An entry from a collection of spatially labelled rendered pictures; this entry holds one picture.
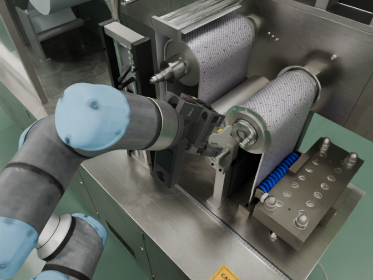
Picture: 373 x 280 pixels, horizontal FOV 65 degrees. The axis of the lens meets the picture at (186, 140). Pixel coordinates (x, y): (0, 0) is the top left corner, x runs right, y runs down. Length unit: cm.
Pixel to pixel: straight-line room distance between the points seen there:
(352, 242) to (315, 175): 123
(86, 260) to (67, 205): 147
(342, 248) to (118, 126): 196
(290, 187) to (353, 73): 38
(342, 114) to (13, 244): 93
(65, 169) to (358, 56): 80
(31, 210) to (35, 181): 3
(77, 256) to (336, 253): 168
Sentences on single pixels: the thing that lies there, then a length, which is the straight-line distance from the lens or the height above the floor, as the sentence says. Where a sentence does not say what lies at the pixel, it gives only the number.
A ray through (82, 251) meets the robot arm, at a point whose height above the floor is 111.
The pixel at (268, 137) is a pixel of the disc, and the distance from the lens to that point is 76.
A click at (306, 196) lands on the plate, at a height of 103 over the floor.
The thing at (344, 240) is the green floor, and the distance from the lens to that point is 222.
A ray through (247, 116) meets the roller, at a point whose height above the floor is 130.
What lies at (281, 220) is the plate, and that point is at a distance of 92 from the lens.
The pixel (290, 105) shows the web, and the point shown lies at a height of 129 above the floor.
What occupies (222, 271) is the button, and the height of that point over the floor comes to 92.
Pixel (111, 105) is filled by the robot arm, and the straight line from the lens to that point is 33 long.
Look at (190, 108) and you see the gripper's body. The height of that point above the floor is 151.
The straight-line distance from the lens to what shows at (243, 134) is 78.
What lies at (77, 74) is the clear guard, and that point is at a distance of 159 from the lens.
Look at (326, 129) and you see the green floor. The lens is 282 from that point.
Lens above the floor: 181
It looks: 47 degrees down
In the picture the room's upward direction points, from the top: straight up
